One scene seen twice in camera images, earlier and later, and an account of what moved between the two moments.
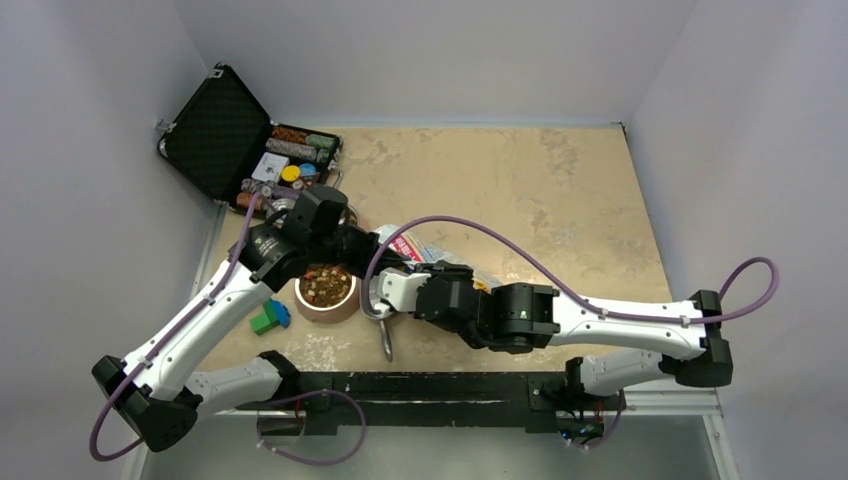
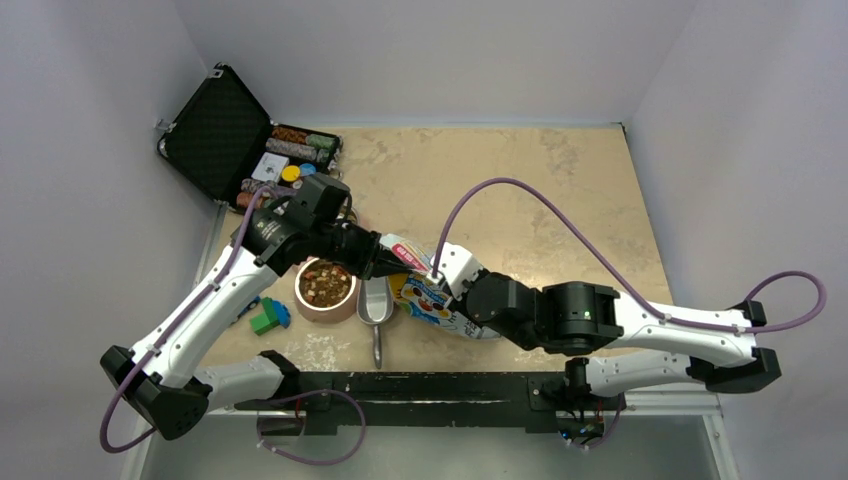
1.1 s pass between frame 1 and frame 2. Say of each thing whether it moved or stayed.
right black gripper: moved
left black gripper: stayed
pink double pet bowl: stayed
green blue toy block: stayed
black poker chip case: stayed
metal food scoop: moved
